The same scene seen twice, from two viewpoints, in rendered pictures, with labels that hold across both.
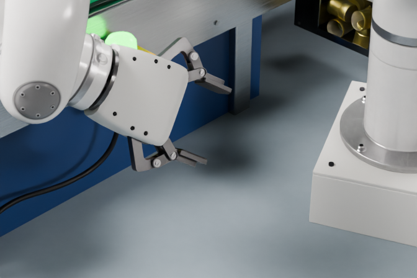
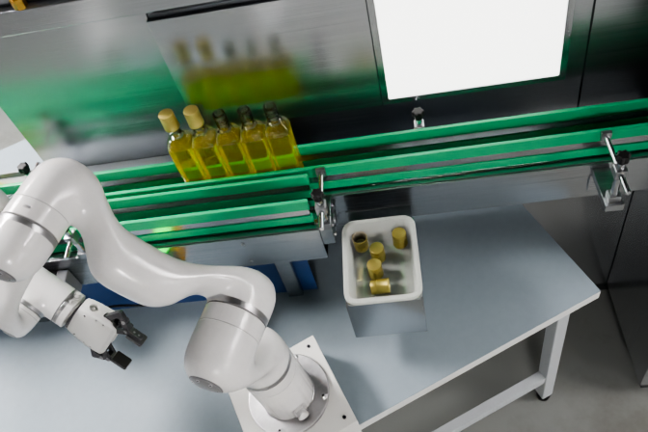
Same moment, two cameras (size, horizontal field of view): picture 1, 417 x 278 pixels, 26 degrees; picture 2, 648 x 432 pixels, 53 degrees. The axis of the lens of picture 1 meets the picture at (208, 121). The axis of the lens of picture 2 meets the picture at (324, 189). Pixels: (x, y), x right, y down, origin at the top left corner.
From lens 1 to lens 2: 1.48 m
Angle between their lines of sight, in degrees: 44
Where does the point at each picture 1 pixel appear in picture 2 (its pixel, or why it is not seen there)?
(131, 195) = (191, 320)
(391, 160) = (255, 410)
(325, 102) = (342, 319)
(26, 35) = not seen: outside the picture
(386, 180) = (244, 419)
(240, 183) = not seen: hidden behind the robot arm
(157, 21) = (198, 256)
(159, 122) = (96, 345)
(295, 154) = not seen: hidden behind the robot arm
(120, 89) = (75, 326)
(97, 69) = (57, 318)
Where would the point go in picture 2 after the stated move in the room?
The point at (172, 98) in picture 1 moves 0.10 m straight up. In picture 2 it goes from (103, 338) to (82, 317)
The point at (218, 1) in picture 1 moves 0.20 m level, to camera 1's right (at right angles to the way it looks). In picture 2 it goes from (249, 253) to (305, 297)
